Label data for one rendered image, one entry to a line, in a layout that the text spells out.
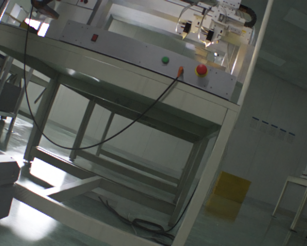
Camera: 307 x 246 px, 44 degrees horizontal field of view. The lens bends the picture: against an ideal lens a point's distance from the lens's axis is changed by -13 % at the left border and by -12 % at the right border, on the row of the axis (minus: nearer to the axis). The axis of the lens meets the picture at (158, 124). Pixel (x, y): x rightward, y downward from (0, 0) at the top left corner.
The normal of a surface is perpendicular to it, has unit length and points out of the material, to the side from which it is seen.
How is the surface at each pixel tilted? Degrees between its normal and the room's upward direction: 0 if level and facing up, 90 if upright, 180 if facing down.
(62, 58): 90
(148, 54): 90
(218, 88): 90
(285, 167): 90
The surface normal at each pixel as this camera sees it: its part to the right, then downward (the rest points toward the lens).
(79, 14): -0.06, -0.06
